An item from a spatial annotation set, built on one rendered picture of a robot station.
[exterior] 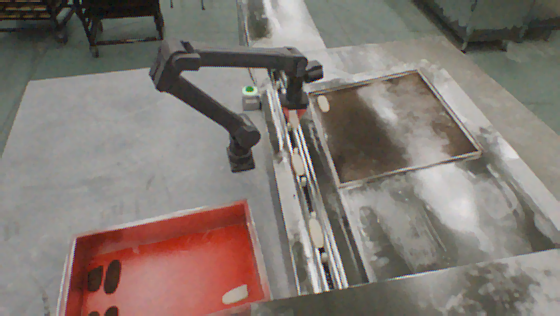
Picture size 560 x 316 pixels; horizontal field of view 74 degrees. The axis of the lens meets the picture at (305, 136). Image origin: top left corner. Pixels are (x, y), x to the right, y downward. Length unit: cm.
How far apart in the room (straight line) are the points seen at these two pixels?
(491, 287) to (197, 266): 77
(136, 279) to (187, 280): 14
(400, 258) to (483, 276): 47
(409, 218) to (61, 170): 115
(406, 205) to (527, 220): 33
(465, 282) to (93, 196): 112
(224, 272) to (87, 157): 68
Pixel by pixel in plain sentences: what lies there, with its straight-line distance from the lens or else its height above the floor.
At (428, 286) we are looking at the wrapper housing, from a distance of 61.
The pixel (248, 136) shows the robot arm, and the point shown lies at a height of 97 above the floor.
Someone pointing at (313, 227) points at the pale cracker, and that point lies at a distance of 115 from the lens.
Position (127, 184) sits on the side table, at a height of 82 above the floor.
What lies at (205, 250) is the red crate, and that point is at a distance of 116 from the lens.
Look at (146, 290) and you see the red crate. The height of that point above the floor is 82.
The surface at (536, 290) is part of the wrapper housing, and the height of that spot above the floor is 130.
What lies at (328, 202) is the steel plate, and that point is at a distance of 126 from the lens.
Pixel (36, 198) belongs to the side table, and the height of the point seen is 82.
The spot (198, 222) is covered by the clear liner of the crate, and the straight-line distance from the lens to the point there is 115.
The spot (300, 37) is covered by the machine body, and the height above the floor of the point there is 82.
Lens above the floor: 181
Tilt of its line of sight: 43 degrees down
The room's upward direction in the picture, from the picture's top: 5 degrees clockwise
